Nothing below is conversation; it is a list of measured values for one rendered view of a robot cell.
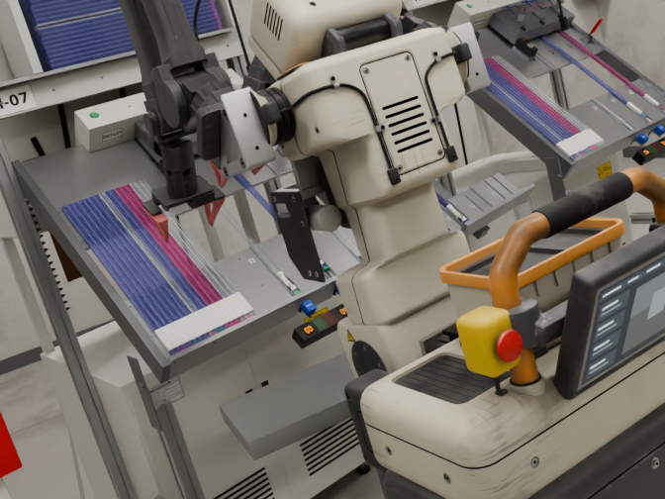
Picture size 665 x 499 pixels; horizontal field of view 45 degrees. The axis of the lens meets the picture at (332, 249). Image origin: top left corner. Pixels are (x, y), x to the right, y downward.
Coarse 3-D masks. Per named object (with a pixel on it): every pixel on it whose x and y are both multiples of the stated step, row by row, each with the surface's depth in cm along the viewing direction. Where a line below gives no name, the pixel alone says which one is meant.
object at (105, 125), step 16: (240, 80) 231; (144, 96) 217; (80, 112) 207; (96, 112) 208; (112, 112) 210; (128, 112) 211; (144, 112) 212; (80, 128) 208; (96, 128) 205; (112, 128) 208; (128, 128) 212; (80, 144) 212; (96, 144) 209; (112, 144) 212
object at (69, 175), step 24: (120, 144) 214; (48, 168) 202; (72, 168) 204; (96, 168) 206; (120, 168) 208; (144, 168) 210; (264, 168) 219; (288, 168) 222; (48, 192) 197; (72, 192) 199; (96, 192) 200
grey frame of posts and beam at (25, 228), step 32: (96, 64) 209; (128, 64) 214; (64, 96) 204; (0, 160) 199; (32, 224) 203; (32, 256) 203; (64, 320) 208; (64, 352) 209; (96, 416) 214; (160, 416) 171; (128, 480) 219; (192, 480) 175
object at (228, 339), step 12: (336, 276) 195; (312, 288) 191; (324, 288) 193; (288, 300) 187; (300, 300) 189; (312, 300) 194; (324, 300) 198; (264, 312) 183; (276, 312) 186; (288, 312) 190; (300, 312) 194; (240, 324) 179; (252, 324) 182; (264, 324) 186; (276, 324) 190; (216, 336) 176; (228, 336) 178; (240, 336) 182; (252, 336) 186; (192, 348) 172; (204, 348) 175; (216, 348) 178; (228, 348) 182; (168, 360) 170; (180, 360) 172; (192, 360) 175; (204, 360) 179; (180, 372) 175
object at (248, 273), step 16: (272, 240) 202; (320, 240) 206; (336, 240) 207; (352, 240) 208; (240, 256) 196; (256, 256) 197; (272, 256) 198; (288, 256) 199; (320, 256) 202; (336, 256) 203; (352, 256) 204; (224, 272) 191; (240, 272) 193; (256, 272) 194; (272, 272) 194; (288, 272) 196; (336, 272) 199; (240, 288) 189; (256, 288) 190; (272, 288) 191; (288, 288) 191; (304, 288) 193; (128, 304) 179; (256, 304) 187; (272, 304) 188
